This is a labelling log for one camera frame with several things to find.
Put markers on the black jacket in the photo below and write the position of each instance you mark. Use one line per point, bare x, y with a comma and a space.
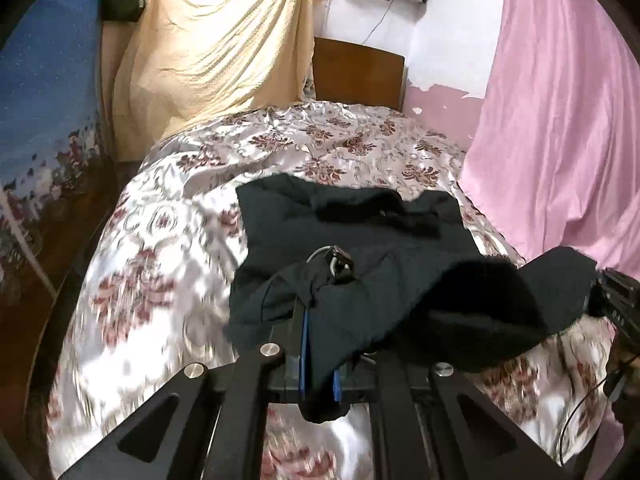
400, 260

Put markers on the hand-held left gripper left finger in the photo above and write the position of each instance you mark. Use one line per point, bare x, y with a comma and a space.
301, 360

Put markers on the wooden headboard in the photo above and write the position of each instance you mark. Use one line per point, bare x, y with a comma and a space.
357, 75

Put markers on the floral satin bedspread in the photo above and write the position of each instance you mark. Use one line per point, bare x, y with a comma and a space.
165, 270

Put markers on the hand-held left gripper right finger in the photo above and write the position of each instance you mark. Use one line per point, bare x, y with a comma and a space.
336, 385

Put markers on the pink curtain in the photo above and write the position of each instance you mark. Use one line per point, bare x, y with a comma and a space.
560, 110

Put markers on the blue patterned cloth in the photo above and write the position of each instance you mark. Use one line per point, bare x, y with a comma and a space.
45, 85

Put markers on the cream hanging cloth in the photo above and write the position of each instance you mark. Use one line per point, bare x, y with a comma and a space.
210, 50

